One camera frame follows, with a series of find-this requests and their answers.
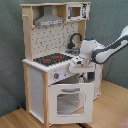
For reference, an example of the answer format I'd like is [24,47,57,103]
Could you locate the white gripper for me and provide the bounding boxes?
[69,56,95,73]

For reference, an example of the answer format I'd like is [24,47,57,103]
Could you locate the white oven door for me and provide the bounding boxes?
[49,83,94,124]

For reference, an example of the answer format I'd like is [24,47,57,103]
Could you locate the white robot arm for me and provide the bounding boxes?
[69,25,128,73]

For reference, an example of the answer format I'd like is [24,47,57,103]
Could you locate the wooden toy kitchen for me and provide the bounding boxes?
[20,1,107,128]

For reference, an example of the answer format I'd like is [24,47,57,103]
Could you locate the grey toy sink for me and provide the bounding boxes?
[65,47,80,55]

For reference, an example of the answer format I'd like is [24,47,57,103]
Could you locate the black toy faucet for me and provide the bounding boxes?
[67,33,82,49]

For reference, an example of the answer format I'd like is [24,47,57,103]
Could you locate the black toy stovetop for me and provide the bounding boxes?
[34,53,71,67]

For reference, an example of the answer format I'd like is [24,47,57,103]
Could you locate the red left stove knob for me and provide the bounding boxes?
[54,73,60,79]

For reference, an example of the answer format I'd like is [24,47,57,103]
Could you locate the white cabinet door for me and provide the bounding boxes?
[79,63,102,101]

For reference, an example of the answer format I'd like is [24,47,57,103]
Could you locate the toy microwave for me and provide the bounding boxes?
[66,3,89,21]

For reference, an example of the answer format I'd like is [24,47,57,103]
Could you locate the grey range hood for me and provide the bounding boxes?
[35,6,64,27]

